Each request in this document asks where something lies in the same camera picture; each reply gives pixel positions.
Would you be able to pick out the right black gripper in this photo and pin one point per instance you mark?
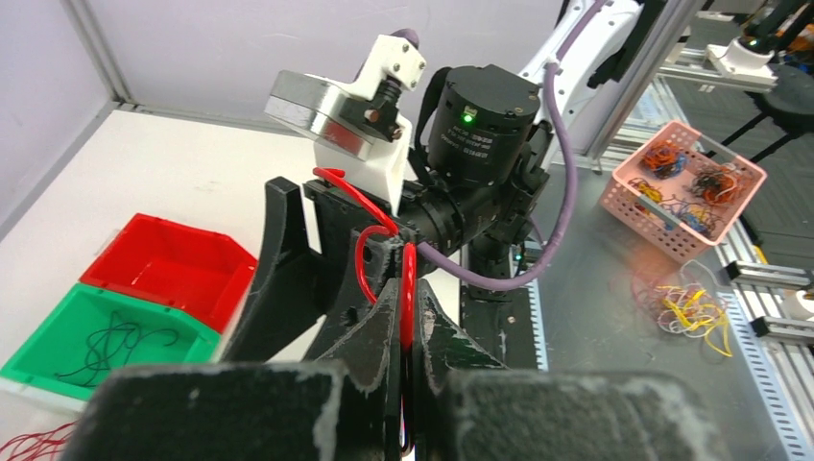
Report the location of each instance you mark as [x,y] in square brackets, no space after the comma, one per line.
[293,286]

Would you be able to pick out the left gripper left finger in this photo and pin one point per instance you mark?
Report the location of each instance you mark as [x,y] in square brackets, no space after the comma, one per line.
[342,406]

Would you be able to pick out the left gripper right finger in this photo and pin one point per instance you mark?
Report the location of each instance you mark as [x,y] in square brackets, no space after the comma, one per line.
[470,406]

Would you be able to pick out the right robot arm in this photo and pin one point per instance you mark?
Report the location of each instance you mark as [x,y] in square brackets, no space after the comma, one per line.
[484,135]

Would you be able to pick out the red plastic bin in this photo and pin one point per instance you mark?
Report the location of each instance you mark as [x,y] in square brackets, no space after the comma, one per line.
[200,272]

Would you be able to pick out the green plastic bin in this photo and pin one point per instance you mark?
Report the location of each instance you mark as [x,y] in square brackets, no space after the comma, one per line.
[93,331]

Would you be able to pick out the pink perforated basket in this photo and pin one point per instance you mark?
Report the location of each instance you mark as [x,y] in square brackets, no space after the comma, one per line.
[681,191]

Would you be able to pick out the clear plastic bin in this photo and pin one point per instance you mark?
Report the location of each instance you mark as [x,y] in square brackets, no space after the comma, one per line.
[35,424]

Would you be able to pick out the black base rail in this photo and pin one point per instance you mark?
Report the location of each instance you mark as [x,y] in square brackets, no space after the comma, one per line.
[507,324]

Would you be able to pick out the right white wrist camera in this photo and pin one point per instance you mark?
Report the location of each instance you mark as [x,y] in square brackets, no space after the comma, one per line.
[357,127]

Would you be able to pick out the white slotted cable duct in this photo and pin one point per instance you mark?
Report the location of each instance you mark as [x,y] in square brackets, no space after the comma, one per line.
[780,411]

